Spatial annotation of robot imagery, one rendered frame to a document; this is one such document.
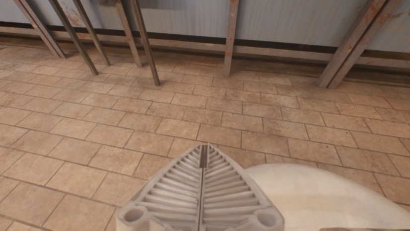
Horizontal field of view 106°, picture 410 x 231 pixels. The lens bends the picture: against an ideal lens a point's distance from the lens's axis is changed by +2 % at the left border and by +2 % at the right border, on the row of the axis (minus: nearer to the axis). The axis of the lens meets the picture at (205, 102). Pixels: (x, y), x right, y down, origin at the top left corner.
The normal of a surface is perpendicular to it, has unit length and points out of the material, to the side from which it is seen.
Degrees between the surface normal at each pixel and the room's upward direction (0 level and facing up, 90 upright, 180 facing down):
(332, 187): 1
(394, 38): 90
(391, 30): 90
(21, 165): 0
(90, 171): 0
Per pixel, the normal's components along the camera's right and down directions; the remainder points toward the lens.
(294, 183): 0.00, -0.71
